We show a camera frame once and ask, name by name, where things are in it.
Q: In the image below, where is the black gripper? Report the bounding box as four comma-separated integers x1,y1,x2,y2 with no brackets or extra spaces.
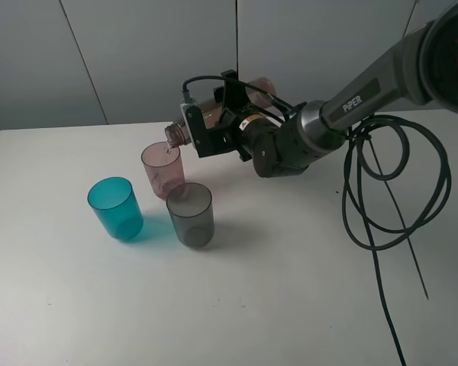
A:
211,69,279,162

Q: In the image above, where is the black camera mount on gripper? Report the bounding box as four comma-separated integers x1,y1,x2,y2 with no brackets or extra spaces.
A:
181,103,240,158

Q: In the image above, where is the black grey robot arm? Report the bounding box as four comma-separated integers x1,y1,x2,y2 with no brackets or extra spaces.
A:
218,2,458,178

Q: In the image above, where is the pink transparent cup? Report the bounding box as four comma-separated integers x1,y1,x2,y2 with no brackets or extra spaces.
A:
140,142,185,200

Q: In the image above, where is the brown transparent water bottle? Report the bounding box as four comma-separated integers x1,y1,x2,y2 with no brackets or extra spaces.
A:
165,77,276,148

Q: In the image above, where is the teal transparent cup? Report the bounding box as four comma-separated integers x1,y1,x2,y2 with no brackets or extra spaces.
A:
87,177,144,241

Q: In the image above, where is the grey transparent cup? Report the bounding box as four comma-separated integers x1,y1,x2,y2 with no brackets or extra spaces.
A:
166,182,214,249

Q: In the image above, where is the black cable bundle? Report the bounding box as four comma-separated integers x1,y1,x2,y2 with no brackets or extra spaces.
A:
182,75,453,366

